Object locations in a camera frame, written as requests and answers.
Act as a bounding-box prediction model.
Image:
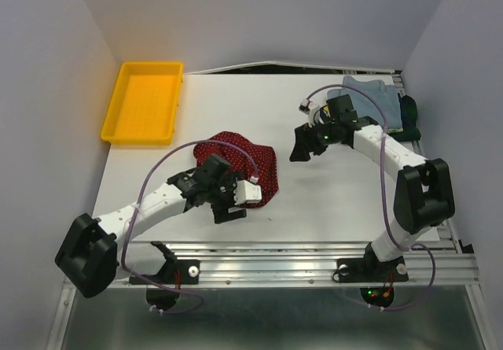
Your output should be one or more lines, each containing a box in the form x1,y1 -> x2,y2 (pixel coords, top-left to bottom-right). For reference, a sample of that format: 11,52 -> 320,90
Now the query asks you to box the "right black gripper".
288,117 -> 340,161

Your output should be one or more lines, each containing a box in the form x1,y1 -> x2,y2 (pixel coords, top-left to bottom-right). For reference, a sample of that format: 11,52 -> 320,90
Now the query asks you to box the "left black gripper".
206,170 -> 246,223

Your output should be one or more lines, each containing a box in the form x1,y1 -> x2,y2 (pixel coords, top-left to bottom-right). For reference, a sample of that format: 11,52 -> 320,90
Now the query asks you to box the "red polka dot skirt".
193,131 -> 279,208

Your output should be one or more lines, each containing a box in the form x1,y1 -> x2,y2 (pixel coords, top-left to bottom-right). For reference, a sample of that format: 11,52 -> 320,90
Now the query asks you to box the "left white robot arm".
55,154 -> 262,298

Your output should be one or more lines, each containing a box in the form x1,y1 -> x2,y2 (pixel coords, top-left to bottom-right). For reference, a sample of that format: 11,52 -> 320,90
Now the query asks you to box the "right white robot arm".
289,95 -> 455,279

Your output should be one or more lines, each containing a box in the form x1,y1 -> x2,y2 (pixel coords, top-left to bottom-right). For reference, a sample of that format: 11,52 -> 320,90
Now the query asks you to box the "yellow floral folded skirt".
318,105 -> 404,133

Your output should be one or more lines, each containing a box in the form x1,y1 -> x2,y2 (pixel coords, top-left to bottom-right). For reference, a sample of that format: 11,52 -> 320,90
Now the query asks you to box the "light blue folded skirt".
327,76 -> 402,130

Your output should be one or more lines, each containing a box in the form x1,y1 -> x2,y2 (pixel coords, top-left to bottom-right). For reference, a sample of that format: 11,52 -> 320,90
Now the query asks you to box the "yellow plastic tray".
101,61 -> 184,146

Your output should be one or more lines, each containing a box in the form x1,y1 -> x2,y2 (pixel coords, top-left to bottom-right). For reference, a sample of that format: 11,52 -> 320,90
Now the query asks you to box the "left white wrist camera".
234,180 -> 263,205

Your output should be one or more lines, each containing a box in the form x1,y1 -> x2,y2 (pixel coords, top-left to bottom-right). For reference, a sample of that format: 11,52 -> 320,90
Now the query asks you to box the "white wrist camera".
234,180 -> 263,205
299,99 -> 325,127

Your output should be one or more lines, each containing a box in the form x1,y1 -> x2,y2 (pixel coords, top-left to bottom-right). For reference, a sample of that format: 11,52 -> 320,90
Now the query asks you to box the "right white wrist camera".
299,99 -> 325,127

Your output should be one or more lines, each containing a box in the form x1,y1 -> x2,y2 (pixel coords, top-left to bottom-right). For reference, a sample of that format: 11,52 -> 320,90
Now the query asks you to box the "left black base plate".
127,259 -> 201,311

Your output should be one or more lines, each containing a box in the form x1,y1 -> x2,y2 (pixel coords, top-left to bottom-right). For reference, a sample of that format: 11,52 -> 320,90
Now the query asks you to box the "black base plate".
332,256 -> 409,309
127,259 -> 201,311

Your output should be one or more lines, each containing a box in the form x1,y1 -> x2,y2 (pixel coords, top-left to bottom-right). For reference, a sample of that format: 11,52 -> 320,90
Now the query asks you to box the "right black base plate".
332,256 -> 409,309

